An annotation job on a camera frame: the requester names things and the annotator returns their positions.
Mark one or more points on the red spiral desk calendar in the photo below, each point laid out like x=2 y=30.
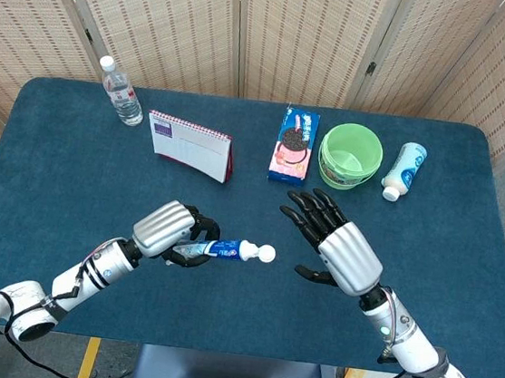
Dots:
x=189 y=147

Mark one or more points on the blue white toothpaste tube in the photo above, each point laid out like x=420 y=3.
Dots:
x=227 y=248

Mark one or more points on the blue table cloth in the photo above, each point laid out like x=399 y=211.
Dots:
x=239 y=306

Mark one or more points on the blue cookie box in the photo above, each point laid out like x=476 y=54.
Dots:
x=291 y=152

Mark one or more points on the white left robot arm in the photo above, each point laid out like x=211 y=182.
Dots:
x=102 y=270

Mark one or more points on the green plastic bucket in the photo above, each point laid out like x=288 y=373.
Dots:
x=350 y=152

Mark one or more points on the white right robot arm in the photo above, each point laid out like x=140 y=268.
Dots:
x=413 y=344

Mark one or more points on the white lotion bottle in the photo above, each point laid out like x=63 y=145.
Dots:
x=405 y=170

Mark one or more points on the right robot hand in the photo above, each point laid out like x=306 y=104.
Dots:
x=350 y=255

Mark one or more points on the woven folding screen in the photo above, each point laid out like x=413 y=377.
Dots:
x=297 y=34

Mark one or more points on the clear plastic water bottle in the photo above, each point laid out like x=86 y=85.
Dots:
x=123 y=97

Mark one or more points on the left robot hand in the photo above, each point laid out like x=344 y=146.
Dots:
x=161 y=226

